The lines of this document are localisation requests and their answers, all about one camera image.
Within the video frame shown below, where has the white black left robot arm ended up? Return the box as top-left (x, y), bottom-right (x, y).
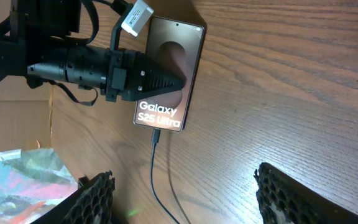
top-left (0, 0), bottom-right (185, 101)

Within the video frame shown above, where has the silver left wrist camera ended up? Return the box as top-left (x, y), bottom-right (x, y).
top-left (121, 0), bottom-right (154, 37)

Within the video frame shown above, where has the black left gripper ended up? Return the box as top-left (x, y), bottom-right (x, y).
top-left (105, 49), bottom-right (185, 102)

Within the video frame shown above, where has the colourful painted cloth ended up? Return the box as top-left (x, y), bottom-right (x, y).
top-left (0, 149), bottom-right (77, 223)

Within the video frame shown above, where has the black USB charging cable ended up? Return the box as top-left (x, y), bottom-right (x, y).
top-left (149, 128), bottom-right (181, 224)

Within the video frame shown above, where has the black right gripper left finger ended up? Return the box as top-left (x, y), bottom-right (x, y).
top-left (32, 171), bottom-right (115, 224)

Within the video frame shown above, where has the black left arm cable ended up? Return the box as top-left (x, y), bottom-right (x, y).
top-left (0, 0), bottom-right (130, 107)

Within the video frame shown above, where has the brown cardboard box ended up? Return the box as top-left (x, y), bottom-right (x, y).
top-left (0, 74), bottom-right (54, 156)

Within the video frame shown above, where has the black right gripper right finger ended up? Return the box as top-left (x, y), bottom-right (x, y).
top-left (254, 162), bottom-right (358, 224)

